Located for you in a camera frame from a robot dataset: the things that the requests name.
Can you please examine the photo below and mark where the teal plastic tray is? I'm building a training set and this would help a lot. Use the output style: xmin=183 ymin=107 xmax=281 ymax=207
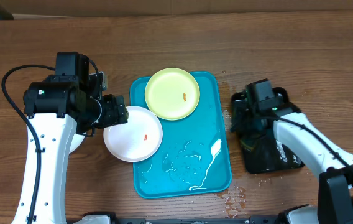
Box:
xmin=133 ymin=72 xmax=232 ymax=199

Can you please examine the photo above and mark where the green yellow sponge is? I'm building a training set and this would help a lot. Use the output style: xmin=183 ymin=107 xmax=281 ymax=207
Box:
xmin=239 ymin=138 xmax=258 ymax=152

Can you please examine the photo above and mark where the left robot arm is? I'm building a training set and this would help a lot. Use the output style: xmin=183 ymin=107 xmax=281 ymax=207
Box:
xmin=13 ymin=82 xmax=128 ymax=223

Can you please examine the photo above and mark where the white plate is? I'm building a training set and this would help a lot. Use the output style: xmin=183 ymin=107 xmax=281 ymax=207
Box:
xmin=69 ymin=134 xmax=86 ymax=154
xmin=103 ymin=106 xmax=163 ymax=162

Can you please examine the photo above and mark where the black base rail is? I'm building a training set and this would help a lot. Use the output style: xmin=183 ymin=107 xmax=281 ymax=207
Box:
xmin=66 ymin=212 xmax=287 ymax=224

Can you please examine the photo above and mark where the black water tray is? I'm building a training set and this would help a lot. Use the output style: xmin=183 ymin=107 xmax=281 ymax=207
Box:
xmin=229 ymin=86 xmax=305 ymax=175

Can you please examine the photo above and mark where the light green plate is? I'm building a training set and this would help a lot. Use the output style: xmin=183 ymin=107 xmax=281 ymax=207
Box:
xmin=145 ymin=68 xmax=200 ymax=121

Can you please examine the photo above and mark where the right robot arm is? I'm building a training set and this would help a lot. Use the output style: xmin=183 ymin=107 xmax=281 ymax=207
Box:
xmin=231 ymin=90 xmax=353 ymax=223

